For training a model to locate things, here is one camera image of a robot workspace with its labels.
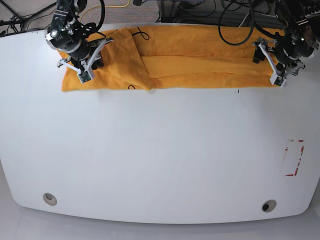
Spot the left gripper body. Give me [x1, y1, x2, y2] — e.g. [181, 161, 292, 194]
[252, 37, 305, 78]

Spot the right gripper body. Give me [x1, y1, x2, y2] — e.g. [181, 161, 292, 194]
[57, 37, 114, 74]

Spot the yellow T-shirt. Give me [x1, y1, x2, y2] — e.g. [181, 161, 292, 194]
[61, 25, 273, 92]

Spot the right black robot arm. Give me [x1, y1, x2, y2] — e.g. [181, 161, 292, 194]
[44, 0, 114, 83]

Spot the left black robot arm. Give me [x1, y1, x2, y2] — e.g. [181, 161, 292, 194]
[252, 0, 320, 85]

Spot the red tape rectangle marking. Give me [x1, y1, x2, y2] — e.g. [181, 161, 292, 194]
[282, 139, 305, 177]

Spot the left table grommet hole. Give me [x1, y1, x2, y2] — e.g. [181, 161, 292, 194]
[43, 193, 58, 206]

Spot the table grommet hole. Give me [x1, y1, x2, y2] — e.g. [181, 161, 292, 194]
[261, 199, 277, 213]
[43, 193, 58, 206]

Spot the right table grommet hole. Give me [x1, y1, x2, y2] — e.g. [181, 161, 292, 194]
[261, 199, 277, 213]

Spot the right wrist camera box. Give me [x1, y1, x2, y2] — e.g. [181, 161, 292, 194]
[77, 70, 95, 84]

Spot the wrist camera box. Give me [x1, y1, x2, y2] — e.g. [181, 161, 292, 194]
[77, 70, 95, 84]
[269, 75, 287, 88]

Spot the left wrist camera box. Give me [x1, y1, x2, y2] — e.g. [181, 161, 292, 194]
[269, 75, 287, 88]

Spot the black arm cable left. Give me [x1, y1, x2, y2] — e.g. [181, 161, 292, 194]
[217, 0, 281, 46]

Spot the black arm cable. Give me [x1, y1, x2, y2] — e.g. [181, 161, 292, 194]
[79, 0, 106, 36]
[217, 0, 281, 46]

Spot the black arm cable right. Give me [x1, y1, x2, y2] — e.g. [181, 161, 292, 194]
[79, 0, 106, 36]

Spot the yellow cable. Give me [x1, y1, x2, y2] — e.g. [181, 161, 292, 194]
[78, 0, 131, 26]

